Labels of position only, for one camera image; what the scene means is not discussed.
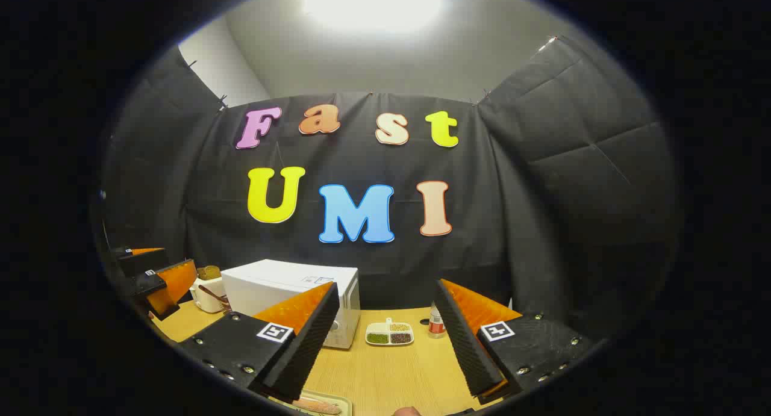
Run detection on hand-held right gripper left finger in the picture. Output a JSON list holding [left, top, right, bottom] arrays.
[[178, 282, 340, 403]]

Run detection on sugar-coated round bread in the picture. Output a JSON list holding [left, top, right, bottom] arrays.
[[293, 398, 342, 415]]

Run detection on divided white dish of beans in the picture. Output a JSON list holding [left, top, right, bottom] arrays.
[[366, 318, 414, 346]]

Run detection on white patterned plate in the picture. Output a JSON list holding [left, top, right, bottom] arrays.
[[271, 389, 353, 416]]

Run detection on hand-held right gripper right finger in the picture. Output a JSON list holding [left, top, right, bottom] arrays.
[[435, 279, 594, 405]]

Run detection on white toaster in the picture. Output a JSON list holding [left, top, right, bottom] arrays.
[[190, 276, 228, 314]]

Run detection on white microwave oven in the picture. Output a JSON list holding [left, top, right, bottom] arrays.
[[221, 259, 361, 349]]

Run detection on black backdrop cloth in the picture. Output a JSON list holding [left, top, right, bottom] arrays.
[[99, 37, 684, 344]]

